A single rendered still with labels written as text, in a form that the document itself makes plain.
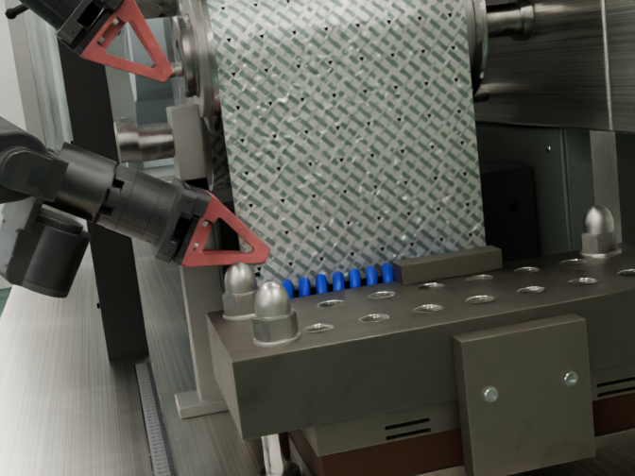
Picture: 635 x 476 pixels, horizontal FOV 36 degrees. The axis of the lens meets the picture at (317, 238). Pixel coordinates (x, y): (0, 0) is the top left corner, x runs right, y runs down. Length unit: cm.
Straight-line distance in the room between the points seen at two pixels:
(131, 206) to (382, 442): 29
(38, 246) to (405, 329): 32
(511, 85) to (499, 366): 41
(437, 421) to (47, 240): 36
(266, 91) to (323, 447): 32
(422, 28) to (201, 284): 32
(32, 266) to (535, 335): 42
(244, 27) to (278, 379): 33
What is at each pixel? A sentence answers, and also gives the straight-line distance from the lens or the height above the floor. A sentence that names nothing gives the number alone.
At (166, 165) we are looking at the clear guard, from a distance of 192.
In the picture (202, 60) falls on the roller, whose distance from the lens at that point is 88.
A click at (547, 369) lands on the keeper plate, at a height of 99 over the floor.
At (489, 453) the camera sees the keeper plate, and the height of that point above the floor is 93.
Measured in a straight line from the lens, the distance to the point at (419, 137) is 92.
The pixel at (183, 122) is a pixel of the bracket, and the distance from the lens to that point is 95.
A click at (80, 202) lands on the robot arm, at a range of 85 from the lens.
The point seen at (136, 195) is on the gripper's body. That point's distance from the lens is 85.
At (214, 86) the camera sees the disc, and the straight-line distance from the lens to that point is 87.
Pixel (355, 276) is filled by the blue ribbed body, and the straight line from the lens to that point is 89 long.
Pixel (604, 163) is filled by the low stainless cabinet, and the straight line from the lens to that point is 533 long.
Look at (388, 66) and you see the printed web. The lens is 91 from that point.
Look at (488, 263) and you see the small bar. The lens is 89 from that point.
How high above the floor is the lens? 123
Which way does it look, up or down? 10 degrees down
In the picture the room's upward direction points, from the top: 7 degrees counter-clockwise
